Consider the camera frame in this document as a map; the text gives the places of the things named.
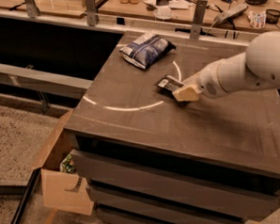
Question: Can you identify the black mesh cup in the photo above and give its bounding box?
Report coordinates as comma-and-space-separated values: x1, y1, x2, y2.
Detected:
266, 8, 280, 24

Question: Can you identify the black rxbar chocolate wrapper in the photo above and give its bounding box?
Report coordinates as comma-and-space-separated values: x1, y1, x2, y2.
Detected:
156, 74, 184, 93

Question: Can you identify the cardboard box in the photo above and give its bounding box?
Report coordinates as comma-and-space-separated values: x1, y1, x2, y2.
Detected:
32, 110, 94, 216

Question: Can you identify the white bowl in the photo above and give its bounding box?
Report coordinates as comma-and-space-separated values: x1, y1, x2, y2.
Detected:
153, 7, 174, 20

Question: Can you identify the colourful snack packet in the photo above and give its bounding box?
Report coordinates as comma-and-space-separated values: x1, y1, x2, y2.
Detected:
247, 11, 267, 29

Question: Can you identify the grey handheld device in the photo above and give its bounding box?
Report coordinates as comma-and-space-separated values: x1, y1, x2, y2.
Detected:
213, 4, 248, 25

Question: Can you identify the green snack bag in box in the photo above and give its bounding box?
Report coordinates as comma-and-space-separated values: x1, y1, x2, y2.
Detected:
60, 154, 76, 173

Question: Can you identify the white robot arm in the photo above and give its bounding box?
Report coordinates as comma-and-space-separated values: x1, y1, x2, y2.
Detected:
172, 31, 280, 102

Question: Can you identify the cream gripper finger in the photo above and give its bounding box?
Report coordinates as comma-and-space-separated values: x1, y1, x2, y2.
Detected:
172, 85, 199, 102

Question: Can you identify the grey drawer cabinet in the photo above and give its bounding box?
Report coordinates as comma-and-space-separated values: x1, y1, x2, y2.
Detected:
65, 39, 280, 224

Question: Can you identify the metal railing frame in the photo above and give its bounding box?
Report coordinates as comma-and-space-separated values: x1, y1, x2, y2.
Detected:
0, 0, 259, 42

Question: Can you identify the blue chip bag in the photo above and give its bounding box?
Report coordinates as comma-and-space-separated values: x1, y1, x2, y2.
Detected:
119, 32, 177, 70

